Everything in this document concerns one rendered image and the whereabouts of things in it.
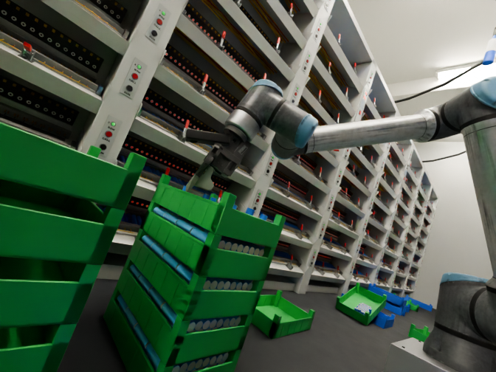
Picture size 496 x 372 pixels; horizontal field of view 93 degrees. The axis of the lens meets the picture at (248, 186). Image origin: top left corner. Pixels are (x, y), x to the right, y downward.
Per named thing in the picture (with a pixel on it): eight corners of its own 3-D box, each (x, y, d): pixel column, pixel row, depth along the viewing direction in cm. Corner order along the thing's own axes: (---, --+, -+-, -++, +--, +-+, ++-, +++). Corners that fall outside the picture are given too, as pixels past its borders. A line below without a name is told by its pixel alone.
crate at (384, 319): (392, 326, 159) (395, 315, 160) (383, 328, 146) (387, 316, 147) (349, 303, 181) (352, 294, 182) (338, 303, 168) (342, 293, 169)
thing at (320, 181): (327, 194, 165) (339, 178, 163) (276, 159, 125) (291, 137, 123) (308, 181, 180) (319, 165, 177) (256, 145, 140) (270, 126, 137)
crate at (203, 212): (276, 249, 57) (286, 217, 58) (214, 233, 43) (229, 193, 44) (207, 217, 78) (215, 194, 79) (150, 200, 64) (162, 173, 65)
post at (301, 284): (305, 294, 162) (377, 66, 183) (297, 293, 155) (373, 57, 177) (283, 280, 177) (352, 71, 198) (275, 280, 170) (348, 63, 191)
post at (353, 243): (345, 296, 208) (399, 113, 229) (341, 295, 202) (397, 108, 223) (325, 286, 223) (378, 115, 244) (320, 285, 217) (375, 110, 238)
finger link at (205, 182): (202, 204, 58) (224, 174, 60) (182, 190, 57) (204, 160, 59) (201, 204, 61) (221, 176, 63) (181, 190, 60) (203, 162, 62)
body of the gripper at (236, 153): (229, 178, 60) (255, 142, 62) (201, 158, 59) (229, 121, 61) (224, 179, 68) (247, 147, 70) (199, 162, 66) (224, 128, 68)
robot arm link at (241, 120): (237, 104, 61) (229, 116, 70) (226, 119, 60) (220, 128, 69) (263, 126, 62) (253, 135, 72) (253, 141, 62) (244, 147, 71)
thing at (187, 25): (277, 116, 121) (294, 93, 119) (174, 24, 81) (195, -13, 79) (257, 107, 136) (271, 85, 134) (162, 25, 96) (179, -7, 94)
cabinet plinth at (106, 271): (341, 294, 211) (342, 288, 211) (21, 273, 66) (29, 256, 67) (325, 286, 223) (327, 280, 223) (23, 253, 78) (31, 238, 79)
